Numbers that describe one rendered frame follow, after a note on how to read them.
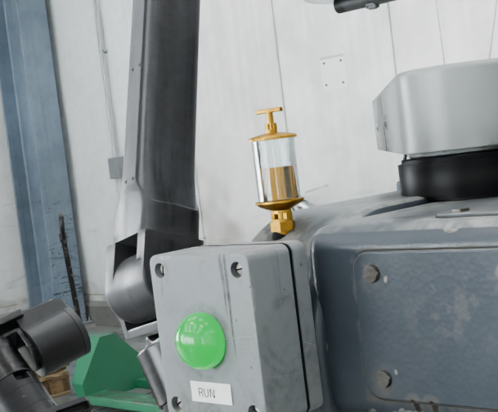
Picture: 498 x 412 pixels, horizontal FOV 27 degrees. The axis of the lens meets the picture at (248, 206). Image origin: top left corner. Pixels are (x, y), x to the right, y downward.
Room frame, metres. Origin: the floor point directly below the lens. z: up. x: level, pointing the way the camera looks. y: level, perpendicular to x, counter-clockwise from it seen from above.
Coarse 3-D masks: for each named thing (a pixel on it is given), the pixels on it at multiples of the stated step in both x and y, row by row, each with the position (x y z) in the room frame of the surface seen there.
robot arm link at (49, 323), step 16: (48, 304) 1.13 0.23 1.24; (64, 304) 1.13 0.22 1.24; (0, 320) 1.09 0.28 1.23; (16, 320) 1.11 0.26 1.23; (32, 320) 1.11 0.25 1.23; (48, 320) 1.11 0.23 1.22; (64, 320) 1.11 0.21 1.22; (80, 320) 1.11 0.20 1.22; (32, 336) 1.09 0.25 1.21; (48, 336) 1.09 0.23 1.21; (64, 336) 1.10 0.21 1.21; (80, 336) 1.11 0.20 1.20; (48, 352) 1.08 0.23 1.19; (64, 352) 1.10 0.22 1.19; (80, 352) 1.11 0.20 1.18; (48, 368) 1.09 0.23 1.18
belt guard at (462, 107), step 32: (448, 64) 0.61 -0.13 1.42; (480, 64) 0.61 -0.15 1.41; (384, 96) 0.78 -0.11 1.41; (416, 96) 0.62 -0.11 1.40; (448, 96) 0.61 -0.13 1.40; (480, 96) 0.61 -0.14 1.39; (384, 128) 0.84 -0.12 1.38; (416, 128) 0.63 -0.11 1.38; (448, 128) 0.61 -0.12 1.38; (480, 128) 0.61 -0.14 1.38
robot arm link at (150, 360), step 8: (152, 336) 0.85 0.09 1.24; (152, 344) 0.84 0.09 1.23; (144, 352) 0.84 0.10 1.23; (152, 352) 0.83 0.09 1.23; (160, 352) 0.83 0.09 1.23; (144, 360) 0.84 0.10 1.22; (152, 360) 0.83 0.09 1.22; (160, 360) 0.83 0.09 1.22; (144, 368) 0.84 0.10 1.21; (152, 368) 0.83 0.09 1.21; (160, 368) 0.83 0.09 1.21; (152, 376) 0.83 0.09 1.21; (160, 376) 0.83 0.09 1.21; (152, 384) 0.83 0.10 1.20; (160, 384) 0.83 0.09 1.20; (152, 392) 0.84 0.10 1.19; (160, 392) 0.83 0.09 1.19; (160, 400) 0.83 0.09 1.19; (160, 408) 0.84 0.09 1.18
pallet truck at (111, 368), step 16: (64, 224) 6.06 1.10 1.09; (64, 240) 6.21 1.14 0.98; (64, 256) 6.22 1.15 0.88; (96, 336) 6.15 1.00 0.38; (112, 336) 6.17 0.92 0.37; (96, 352) 6.06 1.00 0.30; (112, 352) 6.13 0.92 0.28; (128, 352) 6.21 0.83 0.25; (80, 368) 6.03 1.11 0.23; (96, 368) 6.02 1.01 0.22; (112, 368) 6.09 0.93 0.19; (128, 368) 6.17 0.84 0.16; (80, 384) 5.93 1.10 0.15; (96, 384) 5.98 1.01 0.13; (112, 384) 6.05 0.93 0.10; (128, 384) 6.13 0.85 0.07; (144, 384) 6.12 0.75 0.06; (96, 400) 5.83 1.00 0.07; (112, 400) 5.73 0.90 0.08; (128, 400) 5.66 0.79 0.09; (144, 400) 5.61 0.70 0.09
